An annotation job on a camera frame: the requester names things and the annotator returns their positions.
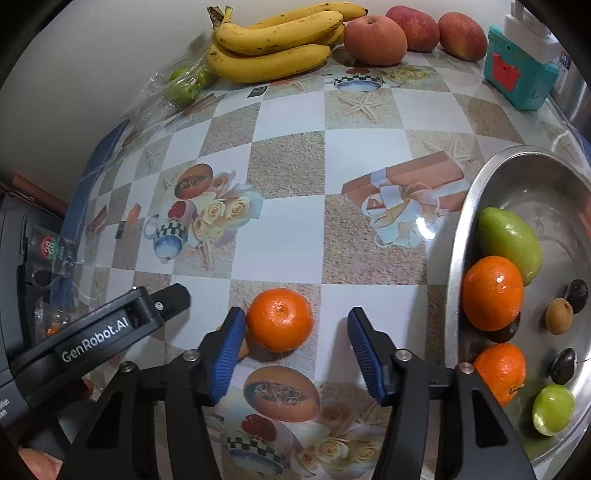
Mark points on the dark purple plum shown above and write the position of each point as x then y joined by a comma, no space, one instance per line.
577,295
508,333

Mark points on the small tan longan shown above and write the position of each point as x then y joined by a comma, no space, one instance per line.
558,316

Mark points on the dark red apple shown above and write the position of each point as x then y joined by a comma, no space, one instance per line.
463,36
413,26

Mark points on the teal toy box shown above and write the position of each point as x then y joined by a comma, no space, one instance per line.
517,74

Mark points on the brown wooden board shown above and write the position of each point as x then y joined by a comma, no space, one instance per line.
37,191

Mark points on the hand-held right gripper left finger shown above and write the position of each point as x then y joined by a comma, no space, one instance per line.
228,355

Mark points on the small green apple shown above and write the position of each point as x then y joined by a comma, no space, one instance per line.
553,410

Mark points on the large steel basin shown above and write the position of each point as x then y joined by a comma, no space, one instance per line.
545,198

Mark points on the person's left hand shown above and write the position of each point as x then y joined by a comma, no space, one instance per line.
41,464

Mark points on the steel kettle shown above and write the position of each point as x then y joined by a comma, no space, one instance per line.
575,92

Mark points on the green fruit in bag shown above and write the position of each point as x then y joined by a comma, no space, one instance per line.
182,85

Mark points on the white power strip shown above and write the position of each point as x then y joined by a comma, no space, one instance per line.
526,32

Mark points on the clear plastic bag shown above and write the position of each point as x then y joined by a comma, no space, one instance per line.
147,99

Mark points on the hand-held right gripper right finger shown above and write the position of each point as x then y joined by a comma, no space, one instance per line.
367,355

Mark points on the yellow banana bunch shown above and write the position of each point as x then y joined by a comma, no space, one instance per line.
277,34

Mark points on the black appliance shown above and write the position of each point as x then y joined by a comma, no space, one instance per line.
14,277

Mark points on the orange mandarin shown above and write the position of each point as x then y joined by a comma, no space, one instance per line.
279,318
501,371
491,290

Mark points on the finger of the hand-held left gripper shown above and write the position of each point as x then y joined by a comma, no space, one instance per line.
173,301

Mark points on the dark cherry with stem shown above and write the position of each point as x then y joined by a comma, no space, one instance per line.
563,365

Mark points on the peach next to bananas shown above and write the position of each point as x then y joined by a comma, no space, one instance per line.
375,40

